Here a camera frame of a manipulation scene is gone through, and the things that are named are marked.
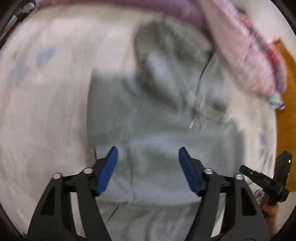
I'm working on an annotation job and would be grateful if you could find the grey zip hoodie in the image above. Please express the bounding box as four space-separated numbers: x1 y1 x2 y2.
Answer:
87 19 244 240

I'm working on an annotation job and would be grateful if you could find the person's right hand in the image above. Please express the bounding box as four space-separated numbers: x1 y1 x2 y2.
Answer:
254 187 280 237

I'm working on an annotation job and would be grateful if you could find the wooden headboard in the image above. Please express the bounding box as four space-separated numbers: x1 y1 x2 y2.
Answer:
272 39 296 170

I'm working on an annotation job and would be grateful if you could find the teal blue-trimmed pillow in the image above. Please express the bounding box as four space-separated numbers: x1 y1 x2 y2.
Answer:
266 92 285 110

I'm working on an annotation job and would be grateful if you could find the purple floral duvet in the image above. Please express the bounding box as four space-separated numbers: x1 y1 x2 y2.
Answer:
36 0 288 98

